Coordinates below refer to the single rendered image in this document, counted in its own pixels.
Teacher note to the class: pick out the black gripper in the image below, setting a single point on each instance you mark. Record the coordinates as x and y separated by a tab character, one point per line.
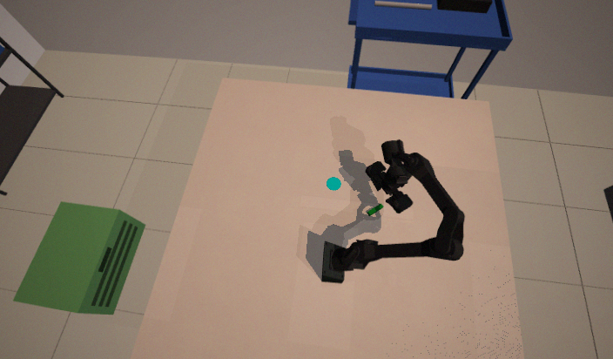
398	201

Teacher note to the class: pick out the cyan circle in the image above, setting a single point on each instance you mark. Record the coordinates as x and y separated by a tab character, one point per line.
333	183

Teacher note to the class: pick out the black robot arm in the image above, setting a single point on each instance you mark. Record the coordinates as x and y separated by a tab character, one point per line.
446	245

